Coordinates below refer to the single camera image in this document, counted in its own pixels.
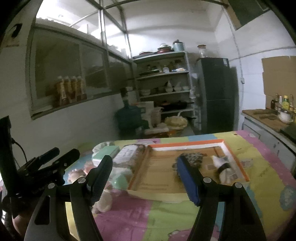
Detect white black socks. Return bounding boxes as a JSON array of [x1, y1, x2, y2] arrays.
[[212, 156, 237, 185]]

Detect leopard print scrunchie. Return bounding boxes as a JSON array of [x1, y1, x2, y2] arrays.
[[171, 153, 206, 177]]

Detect pale green wet wipes pack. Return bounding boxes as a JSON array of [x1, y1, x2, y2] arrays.
[[109, 167, 133, 190]]

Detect white floral cloth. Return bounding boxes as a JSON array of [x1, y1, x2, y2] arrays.
[[92, 141, 115, 154]]

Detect colourful patchwork cartoon mat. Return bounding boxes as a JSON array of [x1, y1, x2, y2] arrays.
[[62, 129, 296, 241]]

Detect mint green rectangular box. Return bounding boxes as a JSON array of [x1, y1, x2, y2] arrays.
[[92, 146, 120, 166]]

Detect orange-rimmed cardboard box tray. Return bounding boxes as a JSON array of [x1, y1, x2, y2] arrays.
[[127, 139, 250, 202]]

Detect floral tissue pack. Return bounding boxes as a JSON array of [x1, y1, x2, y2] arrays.
[[113, 144, 146, 173]]

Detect wooden kitchen counter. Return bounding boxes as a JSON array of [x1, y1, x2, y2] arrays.
[[242, 113, 295, 173]]

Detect white bowl on counter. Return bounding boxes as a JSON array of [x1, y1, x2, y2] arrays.
[[278, 111, 293, 123]]

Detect yellow round bread stack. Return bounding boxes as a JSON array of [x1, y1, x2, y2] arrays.
[[165, 116, 188, 130]]

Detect white flat package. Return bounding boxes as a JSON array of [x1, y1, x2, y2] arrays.
[[144, 126, 170, 135]]

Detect condiment bottles cluster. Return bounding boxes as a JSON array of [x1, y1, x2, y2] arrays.
[[270, 93, 295, 113]]

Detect green water jug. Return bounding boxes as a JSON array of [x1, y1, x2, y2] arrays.
[[115, 99, 142, 135]]

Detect grey framed interior window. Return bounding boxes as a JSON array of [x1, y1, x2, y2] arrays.
[[28, 24, 133, 117]]

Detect dark green refrigerator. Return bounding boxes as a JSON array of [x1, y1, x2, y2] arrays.
[[196, 58, 237, 133]]

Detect grey metal shelving unit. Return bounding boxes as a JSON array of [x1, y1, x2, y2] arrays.
[[133, 51, 200, 128]]

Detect glass jar on fridge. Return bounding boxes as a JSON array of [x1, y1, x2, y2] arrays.
[[198, 45, 207, 58]]

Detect light blue enamel pot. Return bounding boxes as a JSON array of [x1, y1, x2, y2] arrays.
[[173, 40, 185, 52]]

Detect red lidded pot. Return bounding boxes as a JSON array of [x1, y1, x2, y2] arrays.
[[157, 43, 171, 54]]

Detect upper dark window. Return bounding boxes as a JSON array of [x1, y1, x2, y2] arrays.
[[226, 0, 269, 30]]

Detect black cable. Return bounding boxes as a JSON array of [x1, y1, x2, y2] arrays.
[[10, 138, 28, 163]]

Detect brown cardboard wall sheet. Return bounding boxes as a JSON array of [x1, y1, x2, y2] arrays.
[[262, 56, 296, 108]]

